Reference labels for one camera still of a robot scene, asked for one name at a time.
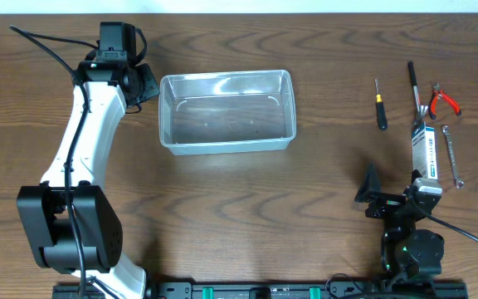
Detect black handled metal tool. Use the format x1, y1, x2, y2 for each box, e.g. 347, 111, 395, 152
407, 61, 428, 127

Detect yellow black small screwdriver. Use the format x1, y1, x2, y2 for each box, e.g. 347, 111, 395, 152
374, 78, 388, 130

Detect clear plastic container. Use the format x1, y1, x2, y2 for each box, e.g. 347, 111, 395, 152
159, 70, 297, 155

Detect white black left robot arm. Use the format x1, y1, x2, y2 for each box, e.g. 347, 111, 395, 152
17, 22, 159, 298

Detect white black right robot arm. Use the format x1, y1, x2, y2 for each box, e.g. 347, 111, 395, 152
354, 164, 445, 287

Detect blue white packaged tool card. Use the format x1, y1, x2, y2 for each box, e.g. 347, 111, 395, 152
411, 122, 438, 180

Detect silver combination wrench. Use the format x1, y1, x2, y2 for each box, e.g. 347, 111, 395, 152
441, 125, 465, 189

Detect red handled pliers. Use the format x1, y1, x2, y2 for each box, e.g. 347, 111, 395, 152
428, 81, 462, 120

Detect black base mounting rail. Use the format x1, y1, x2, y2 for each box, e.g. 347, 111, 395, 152
52, 280, 469, 299

